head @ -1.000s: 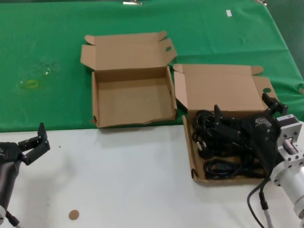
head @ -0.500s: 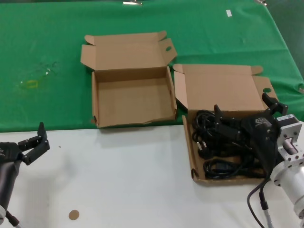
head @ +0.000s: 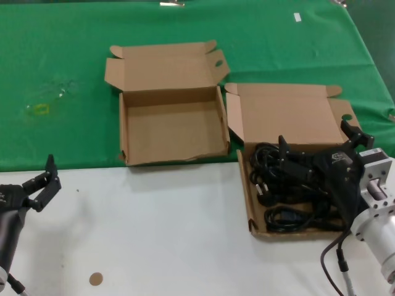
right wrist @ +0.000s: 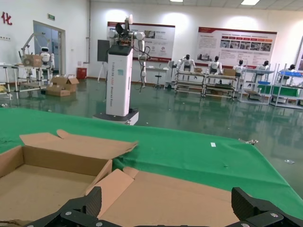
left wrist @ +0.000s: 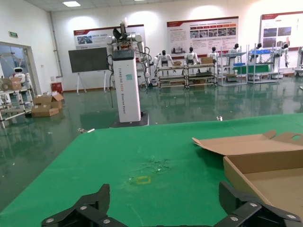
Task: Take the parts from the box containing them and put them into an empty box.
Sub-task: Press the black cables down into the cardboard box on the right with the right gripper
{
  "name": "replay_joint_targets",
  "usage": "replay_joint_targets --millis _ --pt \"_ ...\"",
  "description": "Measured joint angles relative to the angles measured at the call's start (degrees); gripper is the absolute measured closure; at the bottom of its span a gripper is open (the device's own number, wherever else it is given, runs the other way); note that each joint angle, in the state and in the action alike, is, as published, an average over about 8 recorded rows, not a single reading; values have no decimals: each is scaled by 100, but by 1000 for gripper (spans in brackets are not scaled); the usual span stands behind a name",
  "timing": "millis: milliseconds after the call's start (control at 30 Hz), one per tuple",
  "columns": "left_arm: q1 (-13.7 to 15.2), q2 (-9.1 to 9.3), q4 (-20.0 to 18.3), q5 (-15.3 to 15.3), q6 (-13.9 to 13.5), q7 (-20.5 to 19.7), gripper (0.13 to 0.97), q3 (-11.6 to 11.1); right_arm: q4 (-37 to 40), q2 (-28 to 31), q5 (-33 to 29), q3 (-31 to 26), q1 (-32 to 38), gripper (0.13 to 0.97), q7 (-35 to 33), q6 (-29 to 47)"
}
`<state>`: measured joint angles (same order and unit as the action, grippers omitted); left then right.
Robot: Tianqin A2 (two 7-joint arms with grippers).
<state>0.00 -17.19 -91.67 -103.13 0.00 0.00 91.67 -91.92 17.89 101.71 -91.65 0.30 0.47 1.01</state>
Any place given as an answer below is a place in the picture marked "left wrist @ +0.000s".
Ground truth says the white gantry frame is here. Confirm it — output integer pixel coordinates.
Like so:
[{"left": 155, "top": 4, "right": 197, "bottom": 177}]
[{"left": 0, "top": 52, "right": 24, "bottom": 69}]

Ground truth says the green shelf panel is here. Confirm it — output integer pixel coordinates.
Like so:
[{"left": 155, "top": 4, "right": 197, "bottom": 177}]
[{"left": 233, "top": 65, "right": 271, "bottom": 76}]

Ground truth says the round-headed white service robot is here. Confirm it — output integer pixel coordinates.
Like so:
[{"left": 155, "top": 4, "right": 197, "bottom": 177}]
[{"left": 10, "top": 67, "right": 31, "bottom": 86}]

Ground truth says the red-trimmed information board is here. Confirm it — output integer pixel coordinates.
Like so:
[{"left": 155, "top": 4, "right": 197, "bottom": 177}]
[
  {"left": 259, "top": 10, "right": 303, "bottom": 49},
  {"left": 167, "top": 16, "right": 239, "bottom": 57},
  {"left": 73, "top": 23, "right": 145, "bottom": 50}
]

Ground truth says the white tower robot column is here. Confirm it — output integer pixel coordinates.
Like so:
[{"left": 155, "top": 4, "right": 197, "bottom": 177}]
[{"left": 111, "top": 49, "right": 142, "bottom": 123}]

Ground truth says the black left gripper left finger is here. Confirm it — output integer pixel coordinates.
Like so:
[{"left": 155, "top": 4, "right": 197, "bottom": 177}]
[{"left": 41, "top": 183, "right": 121, "bottom": 227}]

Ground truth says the white pipe rack workbench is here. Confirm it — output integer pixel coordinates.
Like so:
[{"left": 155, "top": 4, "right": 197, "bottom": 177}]
[{"left": 0, "top": 85, "right": 34, "bottom": 128}]

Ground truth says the grey vertical pipe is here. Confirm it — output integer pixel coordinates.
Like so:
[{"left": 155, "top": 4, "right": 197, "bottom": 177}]
[{"left": 48, "top": 10, "right": 64, "bottom": 78}]

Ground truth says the green tablecloth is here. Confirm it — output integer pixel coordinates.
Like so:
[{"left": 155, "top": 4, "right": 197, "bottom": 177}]
[{"left": 0, "top": 113, "right": 303, "bottom": 227}]

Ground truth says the white machine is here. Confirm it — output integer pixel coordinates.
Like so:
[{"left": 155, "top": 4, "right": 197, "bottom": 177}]
[{"left": 293, "top": 46, "right": 303, "bottom": 78}]

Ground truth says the open brown cardboard box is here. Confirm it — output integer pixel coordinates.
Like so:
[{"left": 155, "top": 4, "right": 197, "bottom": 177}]
[{"left": 191, "top": 130, "right": 303, "bottom": 218}]

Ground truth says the tall white shelf rack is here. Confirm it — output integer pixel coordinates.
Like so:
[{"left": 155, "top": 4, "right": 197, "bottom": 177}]
[
  {"left": 246, "top": 44, "right": 284, "bottom": 85},
  {"left": 217, "top": 44, "right": 249, "bottom": 86}
]

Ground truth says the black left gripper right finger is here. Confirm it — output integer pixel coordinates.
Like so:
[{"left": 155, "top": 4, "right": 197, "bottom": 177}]
[{"left": 213, "top": 181, "right": 302, "bottom": 227}]

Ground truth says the flat mobile robot base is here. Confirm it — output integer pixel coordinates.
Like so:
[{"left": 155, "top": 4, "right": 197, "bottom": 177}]
[{"left": 109, "top": 110, "right": 150, "bottom": 129}]

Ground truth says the black screen on stand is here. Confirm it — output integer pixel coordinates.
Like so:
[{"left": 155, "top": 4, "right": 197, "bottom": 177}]
[{"left": 68, "top": 46, "right": 112, "bottom": 95}]

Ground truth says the open-flapped brown carton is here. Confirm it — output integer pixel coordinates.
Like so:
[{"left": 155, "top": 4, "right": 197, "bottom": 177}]
[{"left": 33, "top": 93, "right": 65, "bottom": 110}]

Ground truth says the grey doorway frame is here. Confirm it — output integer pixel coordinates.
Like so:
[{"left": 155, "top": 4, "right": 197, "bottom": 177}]
[{"left": 0, "top": 41, "right": 40, "bottom": 95}]

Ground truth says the low pipe roller rack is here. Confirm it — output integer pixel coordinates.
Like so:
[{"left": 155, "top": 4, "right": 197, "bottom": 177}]
[
  {"left": 186, "top": 61, "right": 218, "bottom": 87},
  {"left": 156, "top": 65, "right": 188, "bottom": 89}
]

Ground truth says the black-headed white humanoid robot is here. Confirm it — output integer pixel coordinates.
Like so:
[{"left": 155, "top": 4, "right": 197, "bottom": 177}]
[
  {"left": 250, "top": 42, "right": 264, "bottom": 62},
  {"left": 274, "top": 42, "right": 291, "bottom": 69},
  {"left": 227, "top": 44, "right": 241, "bottom": 57},
  {"left": 207, "top": 46, "right": 220, "bottom": 62},
  {"left": 184, "top": 46, "right": 200, "bottom": 65},
  {"left": 152, "top": 49, "right": 174, "bottom": 71}
]

